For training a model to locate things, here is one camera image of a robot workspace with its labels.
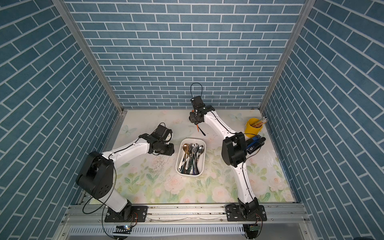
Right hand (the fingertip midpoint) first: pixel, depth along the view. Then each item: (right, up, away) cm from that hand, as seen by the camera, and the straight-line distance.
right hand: (195, 117), depth 98 cm
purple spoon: (+4, -9, +9) cm, 14 cm away
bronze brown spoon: (-6, -20, -4) cm, 21 cm away
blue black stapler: (+41, -16, -3) cm, 44 cm away
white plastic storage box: (-3, -24, -5) cm, 25 cm away
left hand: (-12, -21, -9) cm, 26 cm away
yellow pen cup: (+38, -9, +3) cm, 39 cm away
